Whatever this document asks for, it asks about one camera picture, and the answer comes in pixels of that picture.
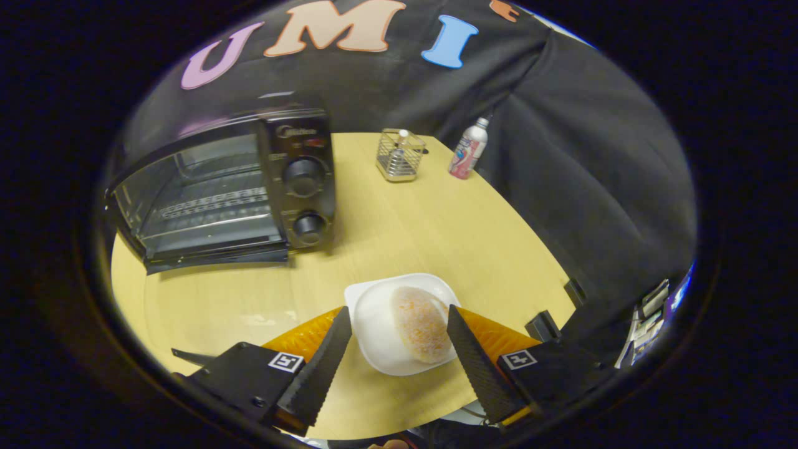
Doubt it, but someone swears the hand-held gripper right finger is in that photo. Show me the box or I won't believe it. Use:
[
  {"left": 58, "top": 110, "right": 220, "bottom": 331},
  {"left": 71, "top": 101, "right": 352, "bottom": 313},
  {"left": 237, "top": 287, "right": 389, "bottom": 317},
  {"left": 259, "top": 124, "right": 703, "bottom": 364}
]
[{"left": 446, "top": 304, "right": 615, "bottom": 426}]

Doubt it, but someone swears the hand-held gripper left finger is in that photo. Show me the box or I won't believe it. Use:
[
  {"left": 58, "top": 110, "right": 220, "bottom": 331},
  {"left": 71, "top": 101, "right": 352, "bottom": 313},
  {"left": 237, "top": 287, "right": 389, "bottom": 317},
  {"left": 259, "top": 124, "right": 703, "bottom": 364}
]
[{"left": 171, "top": 306, "right": 353, "bottom": 437}]

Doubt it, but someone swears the sugared bread bun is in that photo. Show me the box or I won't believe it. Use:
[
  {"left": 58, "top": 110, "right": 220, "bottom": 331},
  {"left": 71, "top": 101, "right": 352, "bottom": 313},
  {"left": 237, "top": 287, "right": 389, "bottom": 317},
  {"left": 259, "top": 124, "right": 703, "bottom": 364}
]
[{"left": 390, "top": 286, "right": 454, "bottom": 365}]

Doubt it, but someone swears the black toaster oven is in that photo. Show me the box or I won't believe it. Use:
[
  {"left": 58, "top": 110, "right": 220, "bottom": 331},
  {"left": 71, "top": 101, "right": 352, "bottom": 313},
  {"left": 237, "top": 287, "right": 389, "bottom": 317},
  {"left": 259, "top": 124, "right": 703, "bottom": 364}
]
[{"left": 105, "top": 103, "right": 337, "bottom": 276}]

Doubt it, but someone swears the white square plate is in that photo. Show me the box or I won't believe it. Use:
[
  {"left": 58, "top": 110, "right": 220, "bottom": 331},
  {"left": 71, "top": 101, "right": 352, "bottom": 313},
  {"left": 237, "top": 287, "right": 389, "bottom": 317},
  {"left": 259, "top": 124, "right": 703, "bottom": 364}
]
[{"left": 344, "top": 273, "right": 462, "bottom": 377}]

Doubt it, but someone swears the distant cluttered shelf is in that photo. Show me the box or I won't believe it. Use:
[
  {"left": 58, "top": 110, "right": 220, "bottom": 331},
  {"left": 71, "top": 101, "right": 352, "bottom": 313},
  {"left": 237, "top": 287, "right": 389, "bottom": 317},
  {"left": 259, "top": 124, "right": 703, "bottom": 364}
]
[{"left": 614, "top": 265, "right": 693, "bottom": 370}]

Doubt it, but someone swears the white pink spray bottle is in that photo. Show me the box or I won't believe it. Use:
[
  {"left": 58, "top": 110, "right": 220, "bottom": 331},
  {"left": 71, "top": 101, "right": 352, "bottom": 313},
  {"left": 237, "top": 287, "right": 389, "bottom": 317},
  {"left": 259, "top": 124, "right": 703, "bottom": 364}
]
[{"left": 449, "top": 117, "right": 490, "bottom": 180}]

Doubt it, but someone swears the wire mesh basket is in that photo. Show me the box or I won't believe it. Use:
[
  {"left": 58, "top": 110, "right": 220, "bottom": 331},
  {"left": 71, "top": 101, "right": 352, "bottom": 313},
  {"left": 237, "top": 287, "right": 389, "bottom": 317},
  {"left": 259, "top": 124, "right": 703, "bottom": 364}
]
[{"left": 376, "top": 128, "right": 428, "bottom": 183}]

